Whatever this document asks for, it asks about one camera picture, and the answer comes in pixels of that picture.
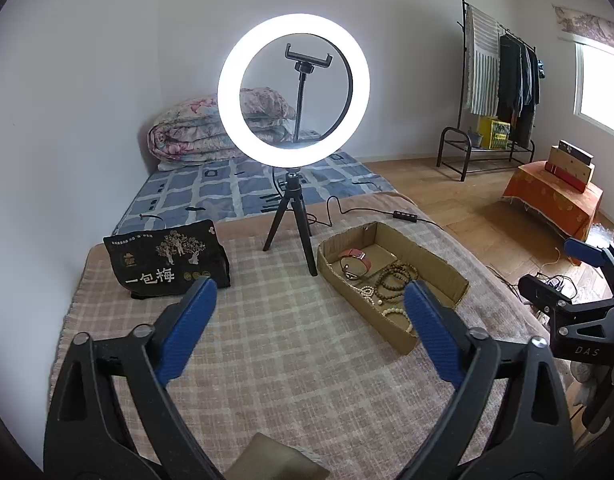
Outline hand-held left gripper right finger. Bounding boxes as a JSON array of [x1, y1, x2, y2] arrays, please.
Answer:
[[404, 280, 575, 480]]

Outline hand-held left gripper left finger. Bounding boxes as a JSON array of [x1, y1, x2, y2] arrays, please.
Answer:
[[43, 276, 225, 480]]

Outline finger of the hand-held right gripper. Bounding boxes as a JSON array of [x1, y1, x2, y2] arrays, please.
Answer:
[[518, 274, 590, 333], [563, 237, 614, 303]]

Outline pale yellow bead bracelet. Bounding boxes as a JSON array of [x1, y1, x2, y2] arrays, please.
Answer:
[[379, 307, 418, 338]]

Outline brown wooden bead necklace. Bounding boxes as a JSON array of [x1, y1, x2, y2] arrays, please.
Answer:
[[368, 262, 420, 306]]

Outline white pearl necklace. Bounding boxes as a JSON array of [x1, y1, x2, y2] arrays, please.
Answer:
[[354, 285, 388, 308]]

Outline orange cloth covered table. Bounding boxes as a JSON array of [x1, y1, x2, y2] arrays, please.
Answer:
[[501, 160, 605, 241]]

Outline black printed snack bag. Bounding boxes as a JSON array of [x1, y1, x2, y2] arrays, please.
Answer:
[[103, 220, 231, 301]]

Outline red flat box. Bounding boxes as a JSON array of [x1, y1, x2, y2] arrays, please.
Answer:
[[544, 162, 588, 193]]

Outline beige cardboard box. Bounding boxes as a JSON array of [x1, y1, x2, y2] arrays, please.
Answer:
[[547, 146, 596, 186]]

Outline black flat box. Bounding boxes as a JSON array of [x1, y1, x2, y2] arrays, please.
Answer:
[[558, 140, 595, 166]]

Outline beige plaid blanket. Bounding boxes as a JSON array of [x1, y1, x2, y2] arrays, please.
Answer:
[[50, 195, 568, 480]]

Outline blue checked bed sheet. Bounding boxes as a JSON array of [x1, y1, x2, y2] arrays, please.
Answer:
[[114, 150, 398, 236]]

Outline yellow crate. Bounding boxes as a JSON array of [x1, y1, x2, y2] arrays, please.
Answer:
[[477, 116, 512, 151]]

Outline olive brown flat object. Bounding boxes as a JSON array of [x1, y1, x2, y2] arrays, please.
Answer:
[[227, 432, 333, 480]]

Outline window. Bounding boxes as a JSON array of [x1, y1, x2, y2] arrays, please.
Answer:
[[574, 40, 614, 133]]

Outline black clothes rack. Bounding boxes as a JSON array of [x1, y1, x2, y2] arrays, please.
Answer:
[[436, 0, 538, 182]]

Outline dark hanging clothes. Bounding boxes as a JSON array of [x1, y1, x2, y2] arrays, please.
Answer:
[[497, 35, 545, 142]]

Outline folded floral quilt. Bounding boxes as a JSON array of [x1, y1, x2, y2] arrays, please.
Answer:
[[147, 87, 298, 173]]

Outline striped towel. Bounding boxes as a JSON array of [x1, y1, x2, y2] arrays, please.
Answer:
[[467, 5, 502, 117]]

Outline floral curtain valance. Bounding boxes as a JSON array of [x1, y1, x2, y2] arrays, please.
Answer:
[[552, 4, 614, 56]]

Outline black phone holder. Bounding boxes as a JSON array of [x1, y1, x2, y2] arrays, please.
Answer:
[[284, 42, 334, 146]]

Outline black cables on floor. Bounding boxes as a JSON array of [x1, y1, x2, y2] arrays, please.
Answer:
[[497, 245, 580, 308]]

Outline red strap wristwatch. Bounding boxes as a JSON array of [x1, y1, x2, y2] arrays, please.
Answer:
[[339, 247, 373, 278]]

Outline black cable with controller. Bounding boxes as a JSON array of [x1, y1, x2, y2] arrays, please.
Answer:
[[259, 167, 445, 231]]

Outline white ring light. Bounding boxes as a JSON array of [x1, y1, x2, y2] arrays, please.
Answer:
[[217, 13, 371, 167]]

